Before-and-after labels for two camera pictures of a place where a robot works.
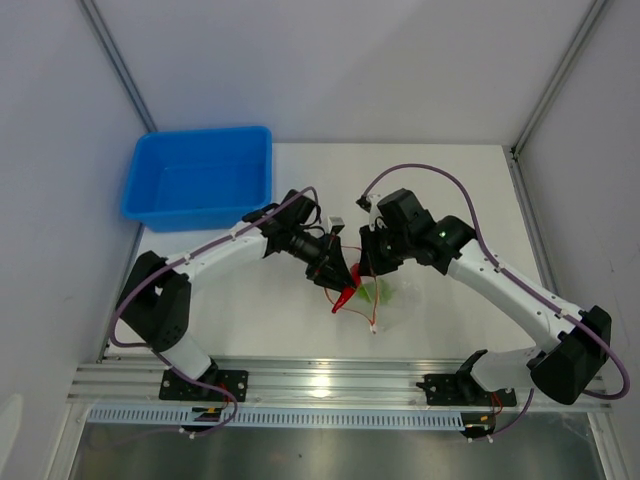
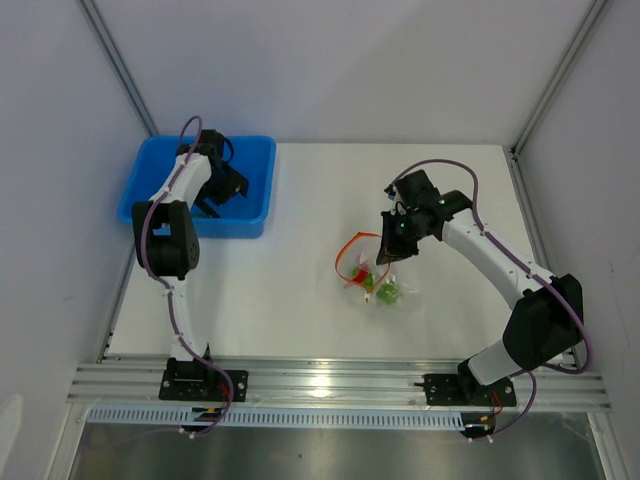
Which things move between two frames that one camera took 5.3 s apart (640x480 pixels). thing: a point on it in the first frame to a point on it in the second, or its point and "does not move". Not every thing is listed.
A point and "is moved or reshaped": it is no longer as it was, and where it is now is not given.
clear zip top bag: [364, 300] is moved or reshaped
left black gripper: [329, 267] to [235, 183]
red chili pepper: [347, 294] is moved or reshaped
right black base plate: [448, 389] does not move
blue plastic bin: [198, 178] does not move
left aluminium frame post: [116, 57] does not move
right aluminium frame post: [564, 63] does not move
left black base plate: [176, 387] does not move
